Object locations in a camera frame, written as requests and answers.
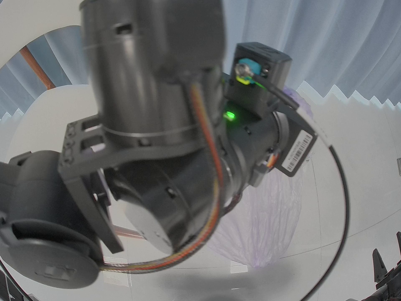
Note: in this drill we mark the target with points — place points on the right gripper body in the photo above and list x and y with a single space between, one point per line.
391 293

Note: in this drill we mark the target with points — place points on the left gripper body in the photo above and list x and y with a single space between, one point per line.
250 149

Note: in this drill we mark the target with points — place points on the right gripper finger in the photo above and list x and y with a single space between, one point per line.
398 243
380 268

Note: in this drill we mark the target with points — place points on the purple plastic bag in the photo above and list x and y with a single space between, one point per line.
266 224

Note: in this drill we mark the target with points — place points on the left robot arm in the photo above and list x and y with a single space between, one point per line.
150 58

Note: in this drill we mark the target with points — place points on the pale blue curtain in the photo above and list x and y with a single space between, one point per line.
313 27

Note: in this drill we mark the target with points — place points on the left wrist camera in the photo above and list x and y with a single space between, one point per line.
275 64

